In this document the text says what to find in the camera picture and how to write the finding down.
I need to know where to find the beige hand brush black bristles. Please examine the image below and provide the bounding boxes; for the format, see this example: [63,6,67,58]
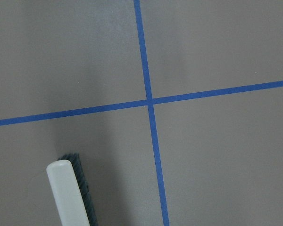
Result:
[46,153,99,226]

